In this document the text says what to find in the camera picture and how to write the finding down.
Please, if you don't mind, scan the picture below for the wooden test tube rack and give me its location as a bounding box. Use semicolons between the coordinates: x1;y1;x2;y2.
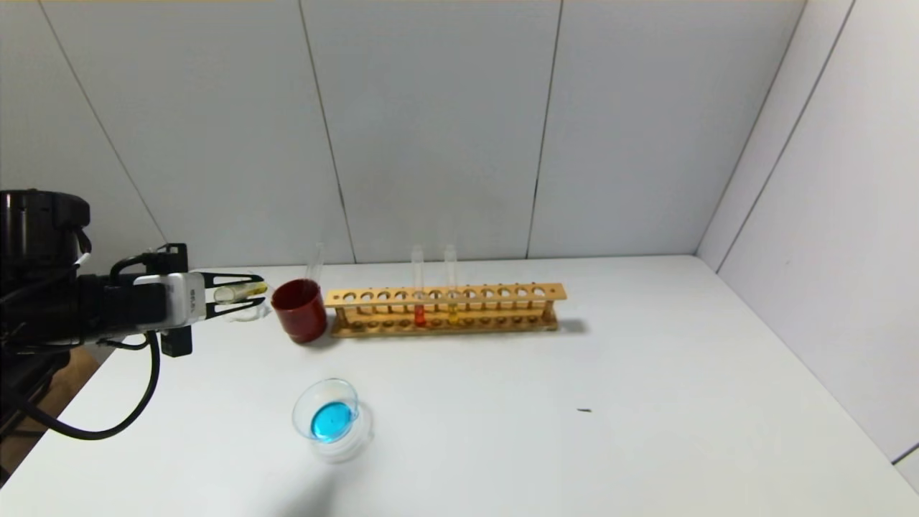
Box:
325;282;568;338

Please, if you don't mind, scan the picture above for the clear glass dish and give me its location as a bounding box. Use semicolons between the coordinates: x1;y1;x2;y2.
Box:
291;377;375;460

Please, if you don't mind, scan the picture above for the crumpled white tissue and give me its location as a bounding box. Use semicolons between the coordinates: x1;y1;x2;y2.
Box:
223;302;274;323

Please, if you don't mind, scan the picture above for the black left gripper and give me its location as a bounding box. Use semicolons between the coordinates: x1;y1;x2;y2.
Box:
79;243;266;358

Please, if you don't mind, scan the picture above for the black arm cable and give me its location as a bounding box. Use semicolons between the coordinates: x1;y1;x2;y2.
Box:
14;332;161;441

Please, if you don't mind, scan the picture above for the yellow pigment test tube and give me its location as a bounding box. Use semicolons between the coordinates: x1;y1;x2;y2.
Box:
444;245;462;325
213;282;269;303

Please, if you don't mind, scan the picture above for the red pigment test tube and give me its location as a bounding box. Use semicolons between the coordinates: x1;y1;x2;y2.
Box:
411;245;429;329

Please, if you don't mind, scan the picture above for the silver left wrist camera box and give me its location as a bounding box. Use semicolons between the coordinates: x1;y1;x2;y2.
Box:
136;271;208;332

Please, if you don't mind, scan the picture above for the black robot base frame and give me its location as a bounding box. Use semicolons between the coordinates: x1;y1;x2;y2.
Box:
0;345;101;446

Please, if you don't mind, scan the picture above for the dark red plastic cup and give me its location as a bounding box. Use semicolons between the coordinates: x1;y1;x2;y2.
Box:
271;279;330;344

